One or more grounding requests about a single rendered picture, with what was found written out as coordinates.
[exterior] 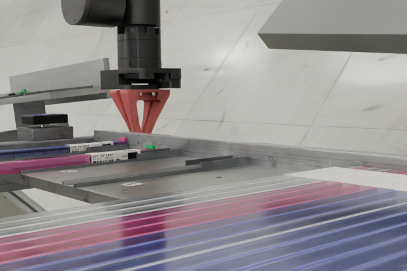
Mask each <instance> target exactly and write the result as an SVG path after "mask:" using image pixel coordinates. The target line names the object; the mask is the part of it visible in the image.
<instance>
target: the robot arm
mask: <svg viewBox="0 0 407 271"><path fill-rule="evenodd" d="M61 10H62V14H63V17H64V19H65V21H66V22H67V23H68V24H70V25H82V26H91V27H108V28H114V27H117V67H118V70H102V71H100V80H101V90H110V96H111V98H112V99H113V102H114V103H115V105H116V107H117V108H118V110H119V112H120V114H121V116H122V117H123V119H124V121H125V123H126V125H127V127H128V129H129V132H143V133H152V130H153V128H154V125H155V123H156V120H157V118H158V117H159V115H160V113H161V111H162V109H163V107H164V105H165V103H166V101H167V99H168V98H169V96H170V90H160V88H181V78H182V76H181V68H162V62H161V30H160V0H61ZM132 83H133V84H137V83H147V84H148V85H132ZM117 89H120V90H117ZM138 100H143V101H144V112H143V119H142V126H141V127H140V124H139V117H138V112H137V101H138Z"/></svg>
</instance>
